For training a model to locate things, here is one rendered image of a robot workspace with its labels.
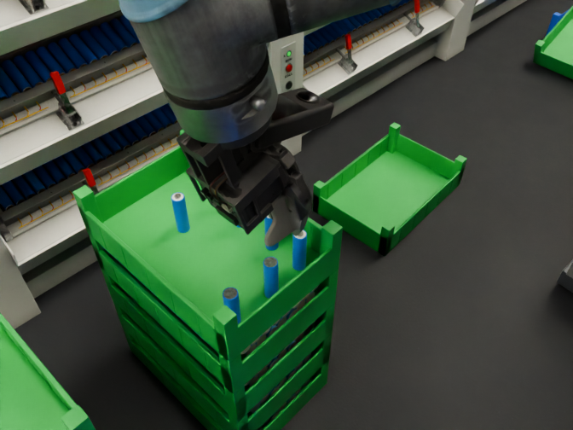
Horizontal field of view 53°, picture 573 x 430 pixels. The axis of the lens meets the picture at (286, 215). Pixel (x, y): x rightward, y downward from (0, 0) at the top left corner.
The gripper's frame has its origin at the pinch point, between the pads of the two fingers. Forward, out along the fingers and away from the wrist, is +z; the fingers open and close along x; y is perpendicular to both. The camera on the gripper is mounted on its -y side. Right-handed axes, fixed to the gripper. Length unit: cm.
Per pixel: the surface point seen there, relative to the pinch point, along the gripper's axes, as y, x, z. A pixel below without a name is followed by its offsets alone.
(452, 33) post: -97, -39, 62
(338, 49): -59, -47, 42
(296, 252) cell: 0.5, 0.2, 8.3
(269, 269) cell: 5.4, 1.1, 4.2
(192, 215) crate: 4.3, -17.7, 10.9
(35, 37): 2.2, -45.9, -7.8
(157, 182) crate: 3.9, -25.8, 9.8
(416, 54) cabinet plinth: -86, -44, 64
